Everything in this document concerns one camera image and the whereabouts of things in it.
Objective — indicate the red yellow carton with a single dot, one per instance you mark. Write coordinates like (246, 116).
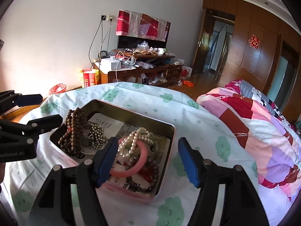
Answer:
(89, 77)

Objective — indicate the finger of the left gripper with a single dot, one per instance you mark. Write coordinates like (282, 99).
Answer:
(33, 127)
(10, 99)

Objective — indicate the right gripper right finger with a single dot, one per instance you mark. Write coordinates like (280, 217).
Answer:
(241, 205)

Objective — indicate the television with patchwork cover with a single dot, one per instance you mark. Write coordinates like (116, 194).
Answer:
(133, 28)

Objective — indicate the white green cloud cloth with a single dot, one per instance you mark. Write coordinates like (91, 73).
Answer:
(177, 196)

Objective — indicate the red knot charm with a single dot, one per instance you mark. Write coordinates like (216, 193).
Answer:
(147, 172)

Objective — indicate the brown wooden bead mala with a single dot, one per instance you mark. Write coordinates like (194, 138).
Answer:
(76, 122)

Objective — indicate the wall power socket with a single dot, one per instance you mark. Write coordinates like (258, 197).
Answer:
(107, 18)

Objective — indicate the wooden wardrobe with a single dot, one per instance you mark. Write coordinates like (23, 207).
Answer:
(263, 49)

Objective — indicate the white box appliance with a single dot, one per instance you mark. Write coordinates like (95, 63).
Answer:
(109, 64)

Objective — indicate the green jade bangle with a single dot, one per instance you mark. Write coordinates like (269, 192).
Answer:
(128, 148)

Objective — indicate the red lined waste basket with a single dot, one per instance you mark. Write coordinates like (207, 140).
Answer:
(58, 88)

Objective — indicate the wooden tv cabinet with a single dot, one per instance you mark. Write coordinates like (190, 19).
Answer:
(147, 69)

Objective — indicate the red double happiness sticker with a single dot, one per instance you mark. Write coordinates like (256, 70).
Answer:
(254, 42)

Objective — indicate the pink patchwork quilt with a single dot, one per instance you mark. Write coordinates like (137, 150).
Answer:
(272, 143)

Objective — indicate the wooden door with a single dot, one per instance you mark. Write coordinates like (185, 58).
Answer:
(203, 42)

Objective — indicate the pink cookie tin box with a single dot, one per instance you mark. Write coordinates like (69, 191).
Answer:
(119, 122)

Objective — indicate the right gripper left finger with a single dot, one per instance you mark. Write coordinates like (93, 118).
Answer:
(53, 204)

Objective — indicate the paper leaflets in tin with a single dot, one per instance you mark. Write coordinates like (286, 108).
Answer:
(98, 142)

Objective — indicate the pink bangle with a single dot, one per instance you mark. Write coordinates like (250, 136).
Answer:
(137, 167)

